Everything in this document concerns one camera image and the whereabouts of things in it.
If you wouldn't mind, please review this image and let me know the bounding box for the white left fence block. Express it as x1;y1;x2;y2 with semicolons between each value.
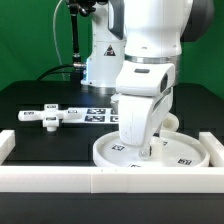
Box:
0;130;15;166

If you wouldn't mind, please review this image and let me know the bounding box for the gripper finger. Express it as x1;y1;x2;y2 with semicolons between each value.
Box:
138;145;151;159

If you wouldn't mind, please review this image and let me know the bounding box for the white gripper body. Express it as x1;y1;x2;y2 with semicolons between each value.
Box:
116;61;175;147

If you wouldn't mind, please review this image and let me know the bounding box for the white round table top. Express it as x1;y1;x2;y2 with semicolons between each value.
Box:
93;130;210;168

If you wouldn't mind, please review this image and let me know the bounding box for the black camera pole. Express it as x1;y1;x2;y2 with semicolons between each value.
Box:
66;0;96;70

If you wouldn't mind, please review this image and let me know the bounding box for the white fiducial marker sheet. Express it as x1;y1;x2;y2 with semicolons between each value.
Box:
62;108;118;124

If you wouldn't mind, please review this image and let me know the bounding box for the grey cable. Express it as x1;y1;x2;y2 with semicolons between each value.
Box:
52;0;66;81

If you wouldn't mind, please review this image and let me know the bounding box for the white cross-shaped table base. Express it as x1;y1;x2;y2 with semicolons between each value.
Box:
17;103;83;132

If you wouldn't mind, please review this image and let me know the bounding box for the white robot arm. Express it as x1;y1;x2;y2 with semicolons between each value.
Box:
82;0;214;159

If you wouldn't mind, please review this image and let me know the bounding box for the white right fence block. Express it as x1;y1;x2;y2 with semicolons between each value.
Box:
199;132;224;167

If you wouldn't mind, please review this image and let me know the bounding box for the black cable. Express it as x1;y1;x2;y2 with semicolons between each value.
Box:
35;64;83;82

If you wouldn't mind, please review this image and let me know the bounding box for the white fence block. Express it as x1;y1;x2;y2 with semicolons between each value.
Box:
199;132;224;167
0;130;15;166

